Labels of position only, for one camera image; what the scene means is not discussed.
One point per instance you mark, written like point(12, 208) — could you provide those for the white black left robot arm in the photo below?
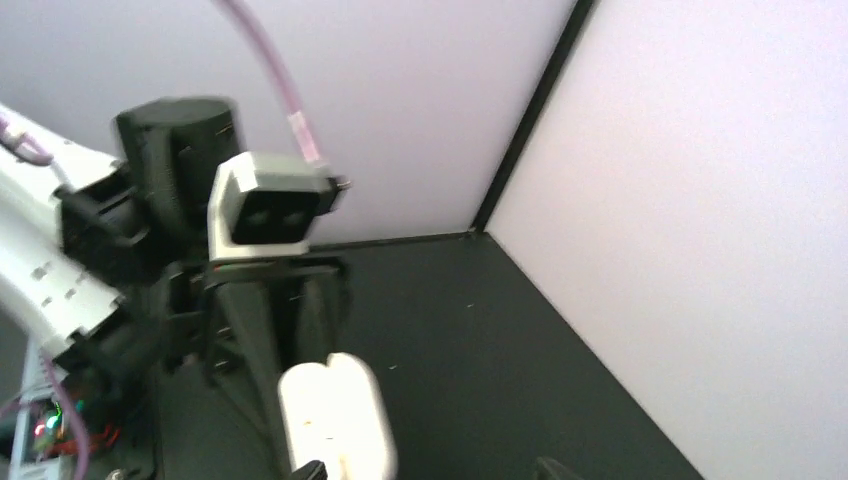
point(185, 248)

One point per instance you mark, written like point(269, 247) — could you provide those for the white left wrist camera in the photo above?
point(263, 206)

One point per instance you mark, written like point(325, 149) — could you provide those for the white earbud charging case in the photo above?
point(334, 412)

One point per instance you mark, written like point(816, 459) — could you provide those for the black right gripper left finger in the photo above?
point(313, 470)

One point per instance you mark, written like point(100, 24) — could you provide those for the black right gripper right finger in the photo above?
point(547, 468)

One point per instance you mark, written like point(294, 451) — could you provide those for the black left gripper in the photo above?
point(248, 322)

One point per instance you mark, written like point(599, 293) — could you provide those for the black left rear frame post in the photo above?
point(575, 23)

